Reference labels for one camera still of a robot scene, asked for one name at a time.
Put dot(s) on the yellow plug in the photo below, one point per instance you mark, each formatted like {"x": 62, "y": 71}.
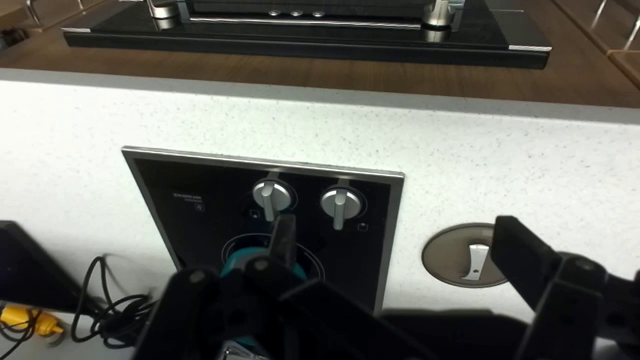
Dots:
{"x": 30, "y": 320}

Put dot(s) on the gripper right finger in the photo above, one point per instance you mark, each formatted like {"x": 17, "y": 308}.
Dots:
{"x": 565, "y": 285}

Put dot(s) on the silver stove knob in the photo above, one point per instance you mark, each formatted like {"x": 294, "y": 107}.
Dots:
{"x": 340, "y": 204}
{"x": 272, "y": 196}

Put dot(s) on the blue pot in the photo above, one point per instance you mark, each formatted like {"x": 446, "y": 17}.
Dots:
{"x": 239, "y": 258}

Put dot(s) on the black glass extractor hood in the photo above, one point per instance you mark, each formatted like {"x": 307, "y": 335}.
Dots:
{"x": 310, "y": 37}

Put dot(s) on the round grey countertop cover plate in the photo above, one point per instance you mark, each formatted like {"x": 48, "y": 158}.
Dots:
{"x": 452, "y": 257}

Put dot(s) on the black box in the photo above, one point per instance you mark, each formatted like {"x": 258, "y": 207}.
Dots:
{"x": 30, "y": 270}

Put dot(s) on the black glass cooktop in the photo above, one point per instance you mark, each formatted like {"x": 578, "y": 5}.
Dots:
{"x": 210, "y": 215}

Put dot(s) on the round stove burner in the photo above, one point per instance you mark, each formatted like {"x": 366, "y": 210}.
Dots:
{"x": 314, "y": 260}

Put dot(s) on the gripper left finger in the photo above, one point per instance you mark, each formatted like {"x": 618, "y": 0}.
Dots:
{"x": 200, "y": 310}

